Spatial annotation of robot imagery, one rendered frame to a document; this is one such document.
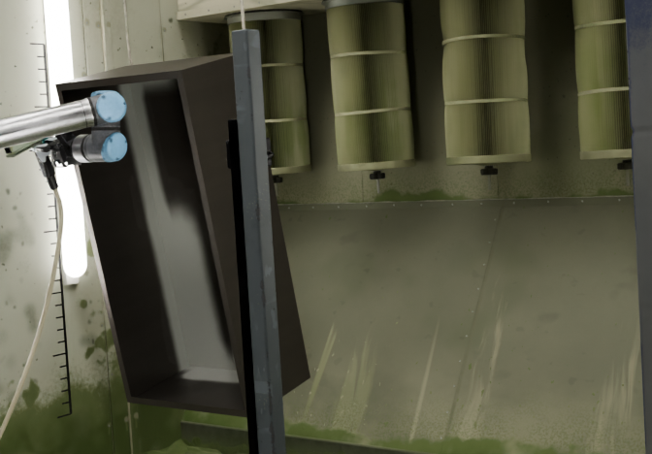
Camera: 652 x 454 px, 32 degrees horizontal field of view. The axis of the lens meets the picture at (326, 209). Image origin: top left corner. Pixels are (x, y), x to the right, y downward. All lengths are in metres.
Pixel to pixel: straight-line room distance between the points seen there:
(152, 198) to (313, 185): 1.17
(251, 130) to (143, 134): 1.74
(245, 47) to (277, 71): 2.42
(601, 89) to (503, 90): 0.43
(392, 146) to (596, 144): 0.94
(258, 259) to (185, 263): 1.75
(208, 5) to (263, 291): 2.68
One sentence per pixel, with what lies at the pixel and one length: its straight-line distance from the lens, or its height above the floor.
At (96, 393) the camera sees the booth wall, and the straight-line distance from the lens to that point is 4.94.
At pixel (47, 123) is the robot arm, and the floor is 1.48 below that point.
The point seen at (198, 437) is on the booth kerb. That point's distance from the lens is 5.24.
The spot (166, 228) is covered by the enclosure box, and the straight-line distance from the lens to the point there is 4.42.
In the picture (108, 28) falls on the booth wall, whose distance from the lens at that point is 5.00.
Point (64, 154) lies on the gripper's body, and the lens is 3.81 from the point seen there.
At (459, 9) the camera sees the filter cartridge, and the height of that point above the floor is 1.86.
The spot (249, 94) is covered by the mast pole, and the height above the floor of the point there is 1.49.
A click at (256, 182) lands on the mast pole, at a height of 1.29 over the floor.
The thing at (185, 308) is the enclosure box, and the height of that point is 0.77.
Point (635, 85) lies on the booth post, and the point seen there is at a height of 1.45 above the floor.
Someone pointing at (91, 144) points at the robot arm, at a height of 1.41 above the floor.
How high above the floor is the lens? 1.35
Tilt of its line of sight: 3 degrees down
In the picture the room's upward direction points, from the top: 3 degrees counter-clockwise
